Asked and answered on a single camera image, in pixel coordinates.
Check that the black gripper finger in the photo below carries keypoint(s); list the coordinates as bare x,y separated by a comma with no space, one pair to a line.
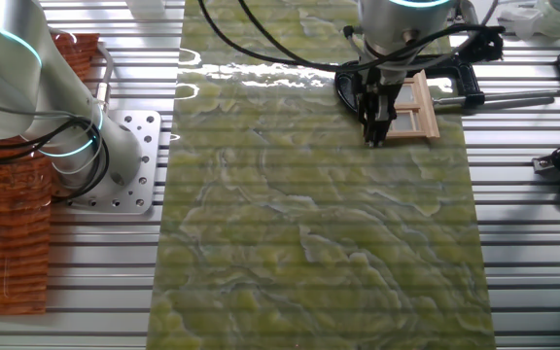
382,131
370,131

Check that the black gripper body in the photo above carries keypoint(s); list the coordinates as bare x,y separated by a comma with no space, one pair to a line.
370,90

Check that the black metal C-clamp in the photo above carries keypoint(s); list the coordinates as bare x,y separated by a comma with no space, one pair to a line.
345,92

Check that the green marble pattern mat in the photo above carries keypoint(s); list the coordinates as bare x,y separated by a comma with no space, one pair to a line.
285,219

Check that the white plastic packet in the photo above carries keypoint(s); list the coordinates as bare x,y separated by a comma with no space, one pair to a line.
515,22

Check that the white box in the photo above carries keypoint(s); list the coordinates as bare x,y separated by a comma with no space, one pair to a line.
144,7

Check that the brown wood grain mat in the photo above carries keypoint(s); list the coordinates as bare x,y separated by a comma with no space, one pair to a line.
8,243

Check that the wooden miniature window frame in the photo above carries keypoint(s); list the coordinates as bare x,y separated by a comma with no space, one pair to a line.
409,122

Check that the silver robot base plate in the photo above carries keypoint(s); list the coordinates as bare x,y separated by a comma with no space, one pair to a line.
139,194

